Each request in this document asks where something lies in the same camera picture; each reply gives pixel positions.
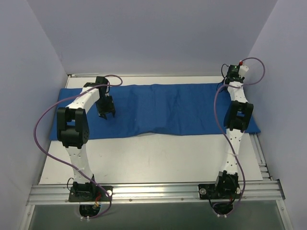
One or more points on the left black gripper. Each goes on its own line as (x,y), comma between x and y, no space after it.
(106,110)

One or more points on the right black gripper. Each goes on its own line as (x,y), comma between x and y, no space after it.
(233,79)

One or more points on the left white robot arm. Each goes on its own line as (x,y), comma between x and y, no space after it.
(73,129)

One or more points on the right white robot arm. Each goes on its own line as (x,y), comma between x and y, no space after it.
(236,121)

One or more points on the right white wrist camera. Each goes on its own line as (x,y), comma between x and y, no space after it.
(242,69)

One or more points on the back aluminium rail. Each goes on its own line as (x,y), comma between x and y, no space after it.
(94,74)

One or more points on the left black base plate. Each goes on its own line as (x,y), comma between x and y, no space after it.
(86,193)

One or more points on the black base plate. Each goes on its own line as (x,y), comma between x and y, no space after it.
(86,193)
(209,191)

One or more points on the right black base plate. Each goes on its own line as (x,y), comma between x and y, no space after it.
(209,191)

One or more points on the front aluminium rail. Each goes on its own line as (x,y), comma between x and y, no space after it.
(153,193)

